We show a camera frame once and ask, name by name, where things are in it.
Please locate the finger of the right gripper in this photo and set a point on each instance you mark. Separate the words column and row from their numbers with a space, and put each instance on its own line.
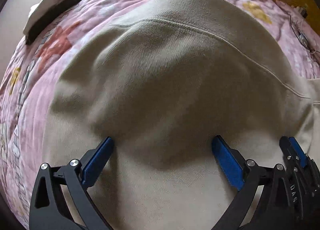
column 289, row 153
column 299, row 151

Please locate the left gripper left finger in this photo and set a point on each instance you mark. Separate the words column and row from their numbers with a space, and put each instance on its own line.
column 48, row 207

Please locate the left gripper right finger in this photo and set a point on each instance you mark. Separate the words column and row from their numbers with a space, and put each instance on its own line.
column 275, row 209

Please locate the pink patterned bed quilt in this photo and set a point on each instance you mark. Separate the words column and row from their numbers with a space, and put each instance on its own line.
column 28, row 86

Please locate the beige zip hoodie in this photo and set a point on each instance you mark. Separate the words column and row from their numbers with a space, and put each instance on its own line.
column 162, row 81

